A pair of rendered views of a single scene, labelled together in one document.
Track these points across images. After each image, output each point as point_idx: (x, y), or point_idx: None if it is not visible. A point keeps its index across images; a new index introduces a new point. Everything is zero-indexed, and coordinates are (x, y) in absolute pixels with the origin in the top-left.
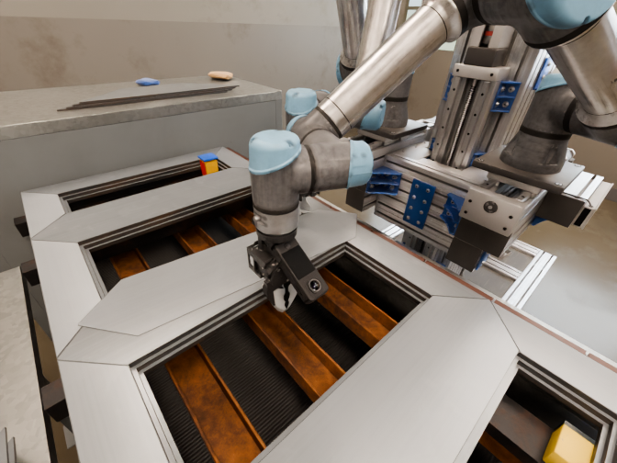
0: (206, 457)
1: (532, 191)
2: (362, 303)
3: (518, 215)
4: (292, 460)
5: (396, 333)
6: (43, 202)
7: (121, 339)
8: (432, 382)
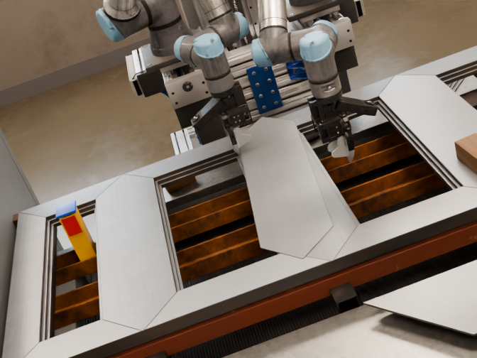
0: None
1: (336, 10)
2: (342, 158)
3: (351, 25)
4: (451, 157)
5: (398, 115)
6: (54, 348)
7: (331, 233)
8: (436, 107)
